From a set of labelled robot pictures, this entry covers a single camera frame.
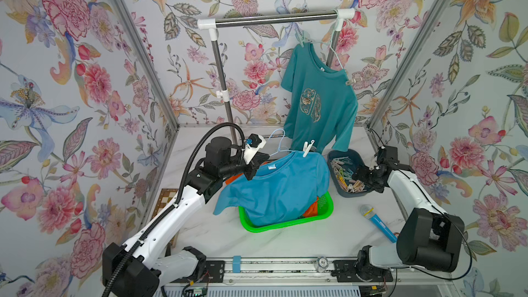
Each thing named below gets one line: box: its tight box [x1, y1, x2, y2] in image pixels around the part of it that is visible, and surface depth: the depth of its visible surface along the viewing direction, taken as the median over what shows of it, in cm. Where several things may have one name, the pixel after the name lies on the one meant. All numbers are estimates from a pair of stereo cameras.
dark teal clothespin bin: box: [327, 149, 372, 198], surface depth 100 cm
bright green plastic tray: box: [238, 191, 334, 233], surface depth 80 cm
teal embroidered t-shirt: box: [280, 42, 359, 154], surface depth 79 cm
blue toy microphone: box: [359, 204, 398, 244], surface depth 86 cm
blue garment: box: [213, 150, 330, 226], surface depth 80 cm
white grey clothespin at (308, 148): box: [302, 139, 317, 158], surface depth 79 cm
